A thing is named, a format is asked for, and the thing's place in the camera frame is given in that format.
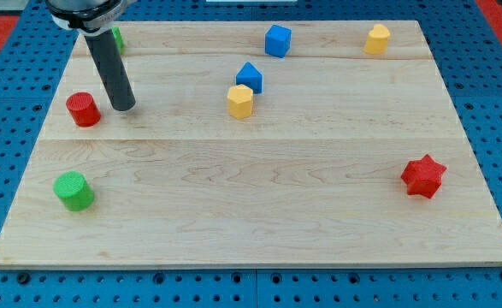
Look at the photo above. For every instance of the blue triangular prism block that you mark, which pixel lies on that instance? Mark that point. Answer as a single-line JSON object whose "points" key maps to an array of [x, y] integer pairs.
{"points": [[250, 76]]}

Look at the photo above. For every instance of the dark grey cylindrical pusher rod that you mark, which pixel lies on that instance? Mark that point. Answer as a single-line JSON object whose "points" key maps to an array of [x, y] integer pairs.
{"points": [[110, 67]]}

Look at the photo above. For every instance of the light wooden board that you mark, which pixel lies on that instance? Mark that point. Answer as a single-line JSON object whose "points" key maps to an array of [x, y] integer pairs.
{"points": [[311, 180]]}

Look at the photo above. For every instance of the green block behind rod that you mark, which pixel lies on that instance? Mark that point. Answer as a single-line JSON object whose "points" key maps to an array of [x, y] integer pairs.
{"points": [[118, 39]]}

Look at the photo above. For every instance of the yellow hexagon block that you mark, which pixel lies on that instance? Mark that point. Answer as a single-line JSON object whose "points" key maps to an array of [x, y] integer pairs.
{"points": [[240, 101]]}

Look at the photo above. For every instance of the red cylinder block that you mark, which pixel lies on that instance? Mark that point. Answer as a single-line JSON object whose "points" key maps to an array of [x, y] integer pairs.
{"points": [[83, 109]]}

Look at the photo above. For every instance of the blue cube block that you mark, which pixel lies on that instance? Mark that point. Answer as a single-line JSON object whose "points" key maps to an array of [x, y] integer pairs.
{"points": [[277, 41]]}

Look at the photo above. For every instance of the green cylinder block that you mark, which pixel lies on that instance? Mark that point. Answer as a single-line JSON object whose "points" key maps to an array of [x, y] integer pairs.
{"points": [[73, 191]]}

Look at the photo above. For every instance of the red star block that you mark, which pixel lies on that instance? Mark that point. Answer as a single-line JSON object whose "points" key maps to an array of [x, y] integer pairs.
{"points": [[423, 177]]}

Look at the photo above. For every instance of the yellow heart block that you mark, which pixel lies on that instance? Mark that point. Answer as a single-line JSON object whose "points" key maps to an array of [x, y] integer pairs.
{"points": [[377, 40]]}

